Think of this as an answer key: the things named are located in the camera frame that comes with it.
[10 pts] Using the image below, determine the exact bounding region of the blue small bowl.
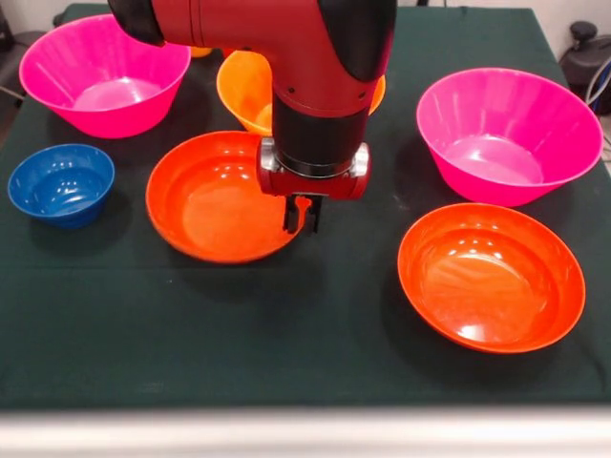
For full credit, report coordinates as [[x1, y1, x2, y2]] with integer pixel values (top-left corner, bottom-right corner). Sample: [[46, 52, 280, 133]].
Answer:
[[7, 143, 116, 229]]

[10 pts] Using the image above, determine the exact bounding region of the red shallow bowl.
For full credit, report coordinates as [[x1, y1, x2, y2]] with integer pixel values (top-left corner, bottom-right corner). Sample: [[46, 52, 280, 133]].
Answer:
[[396, 202, 587, 355], [145, 130, 314, 265]]

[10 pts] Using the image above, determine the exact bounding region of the orange large bowl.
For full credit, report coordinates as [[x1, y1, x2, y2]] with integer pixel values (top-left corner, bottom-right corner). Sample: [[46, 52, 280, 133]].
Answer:
[[216, 50, 387, 138]]

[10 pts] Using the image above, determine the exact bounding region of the pink large bowl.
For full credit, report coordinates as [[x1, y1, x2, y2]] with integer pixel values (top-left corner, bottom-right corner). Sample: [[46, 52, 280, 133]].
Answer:
[[18, 12, 192, 139], [415, 67, 605, 208]]

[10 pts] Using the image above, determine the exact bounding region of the grey hose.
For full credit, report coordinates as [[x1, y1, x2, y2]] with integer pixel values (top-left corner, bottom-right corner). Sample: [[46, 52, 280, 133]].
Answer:
[[585, 56, 611, 109]]

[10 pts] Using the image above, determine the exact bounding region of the black pedestal foot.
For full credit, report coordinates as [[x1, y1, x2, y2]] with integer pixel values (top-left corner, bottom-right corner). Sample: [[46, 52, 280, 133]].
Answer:
[[0, 9, 49, 101], [558, 21, 611, 102]]

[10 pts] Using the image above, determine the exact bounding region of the dark green tablecloth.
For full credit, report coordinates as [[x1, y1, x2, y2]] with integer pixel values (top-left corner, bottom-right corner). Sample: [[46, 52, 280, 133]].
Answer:
[[0, 2, 611, 411]]

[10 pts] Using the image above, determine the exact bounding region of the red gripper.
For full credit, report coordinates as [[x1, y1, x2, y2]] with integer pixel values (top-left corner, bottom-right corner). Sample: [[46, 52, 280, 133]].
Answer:
[[256, 137, 372, 236]]

